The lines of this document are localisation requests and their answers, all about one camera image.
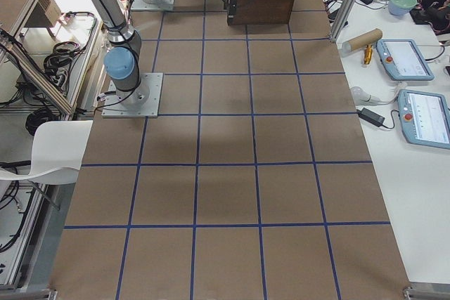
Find blue teach pendant near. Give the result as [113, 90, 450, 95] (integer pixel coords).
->
[397, 89, 449, 149]

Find cardboard tube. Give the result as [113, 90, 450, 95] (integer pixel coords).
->
[342, 28, 383, 53]

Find black power adapter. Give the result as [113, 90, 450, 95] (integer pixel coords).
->
[357, 107, 385, 127]

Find blue teach pendant far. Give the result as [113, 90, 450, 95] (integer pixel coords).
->
[376, 39, 435, 81]

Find blue teach pendant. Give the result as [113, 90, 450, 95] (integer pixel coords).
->
[397, 89, 449, 149]
[376, 39, 435, 81]

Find white light bulb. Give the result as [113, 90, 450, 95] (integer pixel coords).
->
[350, 86, 380, 105]

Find green bowl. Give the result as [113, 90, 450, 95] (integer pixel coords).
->
[387, 0, 418, 16]

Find white plastic chair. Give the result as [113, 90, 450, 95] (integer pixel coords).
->
[1, 120, 93, 185]

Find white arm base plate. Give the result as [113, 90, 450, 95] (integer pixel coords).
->
[101, 72, 164, 118]

